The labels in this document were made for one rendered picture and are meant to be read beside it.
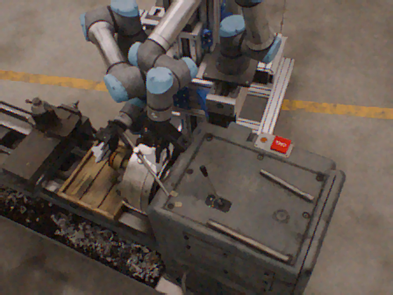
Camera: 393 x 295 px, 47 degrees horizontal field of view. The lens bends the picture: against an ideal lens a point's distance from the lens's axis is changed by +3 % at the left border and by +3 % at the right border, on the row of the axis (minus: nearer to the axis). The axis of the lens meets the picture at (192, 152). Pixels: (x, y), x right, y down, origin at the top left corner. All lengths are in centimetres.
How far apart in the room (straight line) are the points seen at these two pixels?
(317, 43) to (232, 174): 249
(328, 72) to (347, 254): 149
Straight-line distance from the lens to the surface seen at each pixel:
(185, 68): 135
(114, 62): 178
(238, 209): 151
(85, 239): 231
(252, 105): 313
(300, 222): 151
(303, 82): 360
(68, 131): 211
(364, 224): 300
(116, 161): 183
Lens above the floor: 260
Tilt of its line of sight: 56 degrees down
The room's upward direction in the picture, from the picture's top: 7 degrees counter-clockwise
